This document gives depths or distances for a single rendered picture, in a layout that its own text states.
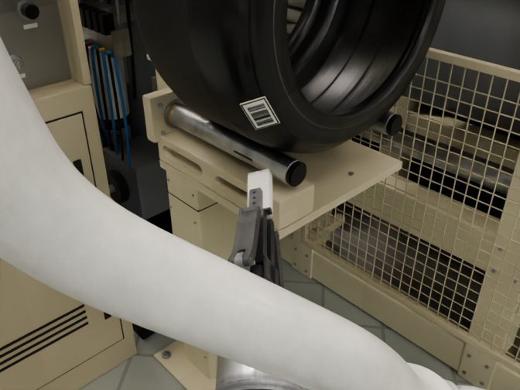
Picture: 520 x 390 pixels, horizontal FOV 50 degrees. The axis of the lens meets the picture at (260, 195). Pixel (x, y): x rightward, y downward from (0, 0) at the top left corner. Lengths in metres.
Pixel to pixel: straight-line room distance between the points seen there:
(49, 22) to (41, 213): 1.05
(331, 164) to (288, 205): 0.25
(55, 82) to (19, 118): 1.08
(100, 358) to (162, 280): 1.46
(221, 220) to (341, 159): 0.39
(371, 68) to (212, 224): 0.54
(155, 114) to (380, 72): 0.46
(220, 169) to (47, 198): 0.73
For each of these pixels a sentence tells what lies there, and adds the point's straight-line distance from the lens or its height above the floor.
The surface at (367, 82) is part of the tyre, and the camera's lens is 1.17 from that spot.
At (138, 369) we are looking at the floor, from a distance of 1.83.
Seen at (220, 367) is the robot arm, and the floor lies 0.92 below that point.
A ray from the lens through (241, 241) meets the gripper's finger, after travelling 0.62.
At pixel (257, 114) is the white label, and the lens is 0.82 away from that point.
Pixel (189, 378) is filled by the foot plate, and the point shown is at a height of 0.01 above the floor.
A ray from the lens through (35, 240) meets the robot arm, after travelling 0.31.
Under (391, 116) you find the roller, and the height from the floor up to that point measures 0.92.
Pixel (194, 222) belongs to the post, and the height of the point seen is 0.58.
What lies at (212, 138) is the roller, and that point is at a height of 0.90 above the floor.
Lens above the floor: 1.36
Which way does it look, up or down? 32 degrees down
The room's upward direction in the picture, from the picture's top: straight up
